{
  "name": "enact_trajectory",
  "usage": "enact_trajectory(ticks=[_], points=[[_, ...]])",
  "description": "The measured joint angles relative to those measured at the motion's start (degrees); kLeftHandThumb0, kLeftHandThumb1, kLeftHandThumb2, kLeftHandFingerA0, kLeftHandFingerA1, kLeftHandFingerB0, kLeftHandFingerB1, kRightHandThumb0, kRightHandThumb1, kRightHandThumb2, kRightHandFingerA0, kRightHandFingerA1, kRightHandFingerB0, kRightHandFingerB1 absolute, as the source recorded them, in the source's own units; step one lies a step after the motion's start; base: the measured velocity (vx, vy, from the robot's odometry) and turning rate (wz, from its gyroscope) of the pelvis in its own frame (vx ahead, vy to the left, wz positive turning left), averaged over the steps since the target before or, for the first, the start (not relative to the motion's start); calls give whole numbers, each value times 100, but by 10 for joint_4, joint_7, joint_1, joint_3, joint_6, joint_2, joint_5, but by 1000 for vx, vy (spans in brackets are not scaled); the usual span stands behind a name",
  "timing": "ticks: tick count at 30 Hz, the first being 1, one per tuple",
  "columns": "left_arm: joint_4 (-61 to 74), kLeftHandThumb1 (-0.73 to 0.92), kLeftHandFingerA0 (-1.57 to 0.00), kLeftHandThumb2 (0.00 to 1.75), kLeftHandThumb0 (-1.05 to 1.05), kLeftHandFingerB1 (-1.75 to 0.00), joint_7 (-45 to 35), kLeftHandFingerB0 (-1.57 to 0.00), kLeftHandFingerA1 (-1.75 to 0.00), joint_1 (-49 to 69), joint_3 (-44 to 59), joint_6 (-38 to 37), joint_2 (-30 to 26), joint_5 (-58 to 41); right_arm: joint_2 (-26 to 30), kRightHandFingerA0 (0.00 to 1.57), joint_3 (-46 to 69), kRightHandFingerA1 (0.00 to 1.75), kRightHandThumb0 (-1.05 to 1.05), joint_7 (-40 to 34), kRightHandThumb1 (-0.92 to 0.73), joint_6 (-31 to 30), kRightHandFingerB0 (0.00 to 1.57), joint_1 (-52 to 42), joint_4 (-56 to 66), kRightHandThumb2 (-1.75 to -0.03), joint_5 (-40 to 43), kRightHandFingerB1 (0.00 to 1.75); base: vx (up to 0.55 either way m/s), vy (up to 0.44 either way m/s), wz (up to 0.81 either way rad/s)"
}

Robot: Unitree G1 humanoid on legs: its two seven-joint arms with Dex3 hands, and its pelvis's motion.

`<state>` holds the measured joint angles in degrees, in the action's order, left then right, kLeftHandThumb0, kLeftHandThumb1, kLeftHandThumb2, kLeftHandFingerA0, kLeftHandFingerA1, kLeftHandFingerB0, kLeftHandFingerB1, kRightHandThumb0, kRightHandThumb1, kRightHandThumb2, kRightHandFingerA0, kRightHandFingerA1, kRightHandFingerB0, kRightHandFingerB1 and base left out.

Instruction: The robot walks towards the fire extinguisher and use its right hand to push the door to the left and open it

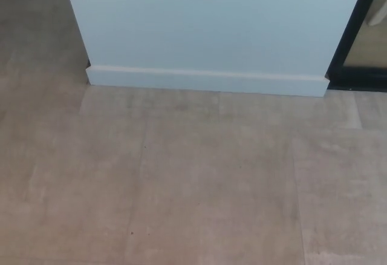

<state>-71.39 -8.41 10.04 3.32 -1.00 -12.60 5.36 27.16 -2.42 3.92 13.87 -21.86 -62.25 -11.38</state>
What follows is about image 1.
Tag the white furniture leg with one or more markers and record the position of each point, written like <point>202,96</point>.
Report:
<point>379,11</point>

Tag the white wall baseboard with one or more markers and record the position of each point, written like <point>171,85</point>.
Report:
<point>211,82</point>

